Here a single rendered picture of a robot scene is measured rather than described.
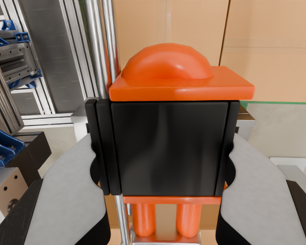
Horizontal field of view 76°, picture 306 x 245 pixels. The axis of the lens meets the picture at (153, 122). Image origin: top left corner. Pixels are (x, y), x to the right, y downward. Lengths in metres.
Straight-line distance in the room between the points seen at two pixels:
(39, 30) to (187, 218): 1.14
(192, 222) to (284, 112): 1.50
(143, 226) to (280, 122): 1.55
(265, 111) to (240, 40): 0.88
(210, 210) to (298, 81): 0.61
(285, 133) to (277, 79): 0.92
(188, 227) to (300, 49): 0.77
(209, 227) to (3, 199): 0.45
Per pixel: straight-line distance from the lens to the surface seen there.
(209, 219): 0.47
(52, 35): 1.19
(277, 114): 1.63
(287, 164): 1.91
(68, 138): 1.66
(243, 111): 0.88
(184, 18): 0.73
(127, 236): 0.19
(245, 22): 0.78
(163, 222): 0.21
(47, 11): 1.19
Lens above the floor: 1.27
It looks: 63 degrees down
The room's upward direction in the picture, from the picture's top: 176 degrees counter-clockwise
